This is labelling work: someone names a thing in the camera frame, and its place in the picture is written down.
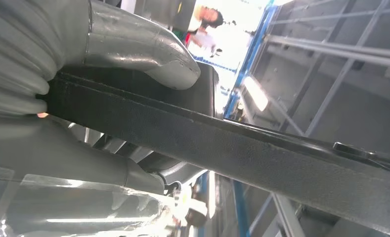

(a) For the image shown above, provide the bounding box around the person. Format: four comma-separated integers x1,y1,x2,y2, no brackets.
187,4,225,59

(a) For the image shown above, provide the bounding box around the ceiling light strip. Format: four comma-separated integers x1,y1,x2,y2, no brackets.
243,76,269,113

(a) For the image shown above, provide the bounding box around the blue overhead beam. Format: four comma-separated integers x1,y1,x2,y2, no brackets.
223,0,278,119

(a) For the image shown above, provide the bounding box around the blue steel post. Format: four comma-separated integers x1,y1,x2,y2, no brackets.
197,171,251,237

